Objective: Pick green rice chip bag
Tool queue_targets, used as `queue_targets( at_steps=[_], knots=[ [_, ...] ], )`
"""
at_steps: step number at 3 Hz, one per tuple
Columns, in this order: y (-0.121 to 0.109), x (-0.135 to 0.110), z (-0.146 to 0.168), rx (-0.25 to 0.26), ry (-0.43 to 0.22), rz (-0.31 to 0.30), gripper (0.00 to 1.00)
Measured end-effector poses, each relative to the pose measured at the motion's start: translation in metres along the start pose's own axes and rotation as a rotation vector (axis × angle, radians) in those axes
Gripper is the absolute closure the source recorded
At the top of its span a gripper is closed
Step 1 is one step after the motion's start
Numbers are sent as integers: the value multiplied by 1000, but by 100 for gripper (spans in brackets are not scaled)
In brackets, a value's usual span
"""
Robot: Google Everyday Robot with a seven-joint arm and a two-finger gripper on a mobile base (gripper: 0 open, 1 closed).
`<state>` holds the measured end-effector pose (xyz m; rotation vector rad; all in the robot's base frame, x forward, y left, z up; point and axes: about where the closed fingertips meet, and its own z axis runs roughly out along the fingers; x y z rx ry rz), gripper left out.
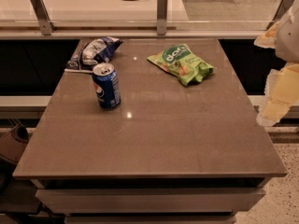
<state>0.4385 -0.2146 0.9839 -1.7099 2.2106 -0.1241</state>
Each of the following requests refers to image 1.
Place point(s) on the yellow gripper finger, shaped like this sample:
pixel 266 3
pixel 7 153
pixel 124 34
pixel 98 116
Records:
pixel 281 92
pixel 267 39

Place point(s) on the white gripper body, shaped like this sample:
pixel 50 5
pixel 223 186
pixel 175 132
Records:
pixel 289 37

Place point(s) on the green rice chip bag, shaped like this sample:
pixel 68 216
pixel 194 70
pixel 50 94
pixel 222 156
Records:
pixel 182 63

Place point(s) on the blue white chip bag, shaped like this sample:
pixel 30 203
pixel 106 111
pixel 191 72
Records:
pixel 99 50

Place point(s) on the blue Pepsi can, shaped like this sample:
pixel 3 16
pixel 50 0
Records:
pixel 106 83

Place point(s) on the grey table drawer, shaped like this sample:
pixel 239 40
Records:
pixel 125 201

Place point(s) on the right metal railing bracket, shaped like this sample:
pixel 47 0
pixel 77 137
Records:
pixel 283 7

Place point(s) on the metal railing bracket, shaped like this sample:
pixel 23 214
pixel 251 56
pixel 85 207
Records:
pixel 161 17
pixel 283 7
pixel 45 25

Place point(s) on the middle metal railing bracket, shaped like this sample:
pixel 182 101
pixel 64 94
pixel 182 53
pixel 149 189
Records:
pixel 161 17

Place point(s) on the left metal railing bracket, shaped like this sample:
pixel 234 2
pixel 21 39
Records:
pixel 45 25

